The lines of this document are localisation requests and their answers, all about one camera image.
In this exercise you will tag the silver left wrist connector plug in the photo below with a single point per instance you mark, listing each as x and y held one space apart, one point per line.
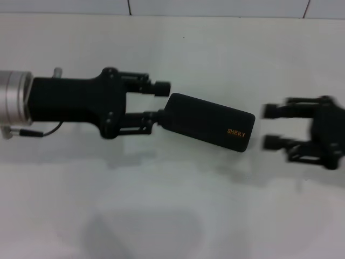
58 73

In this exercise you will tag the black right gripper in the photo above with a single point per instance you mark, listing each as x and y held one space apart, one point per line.
328 135

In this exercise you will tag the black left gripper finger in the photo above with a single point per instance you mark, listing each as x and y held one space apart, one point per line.
161 89

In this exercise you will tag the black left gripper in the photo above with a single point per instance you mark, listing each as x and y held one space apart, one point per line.
75 99

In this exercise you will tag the black glasses case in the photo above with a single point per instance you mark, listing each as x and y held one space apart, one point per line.
205 121

